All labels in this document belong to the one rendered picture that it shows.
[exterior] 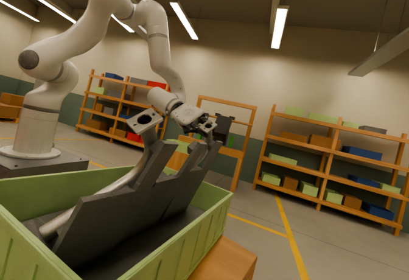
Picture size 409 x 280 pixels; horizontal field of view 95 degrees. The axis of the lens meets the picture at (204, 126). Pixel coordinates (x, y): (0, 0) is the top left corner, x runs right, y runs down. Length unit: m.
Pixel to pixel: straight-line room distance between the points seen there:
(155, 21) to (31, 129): 0.64
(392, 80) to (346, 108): 1.19
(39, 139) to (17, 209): 0.38
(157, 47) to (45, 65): 0.41
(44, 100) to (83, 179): 0.39
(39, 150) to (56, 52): 0.39
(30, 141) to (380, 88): 6.43
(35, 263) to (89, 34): 0.77
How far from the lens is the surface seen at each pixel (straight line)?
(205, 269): 0.69
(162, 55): 0.83
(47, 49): 0.95
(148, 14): 0.90
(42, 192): 0.69
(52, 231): 0.46
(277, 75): 5.89
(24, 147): 1.01
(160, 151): 0.37
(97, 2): 0.93
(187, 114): 0.71
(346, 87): 6.15
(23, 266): 0.45
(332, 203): 5.39
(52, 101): 0.99
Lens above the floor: 1.19
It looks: level
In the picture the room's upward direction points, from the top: 14 degrees clockwise
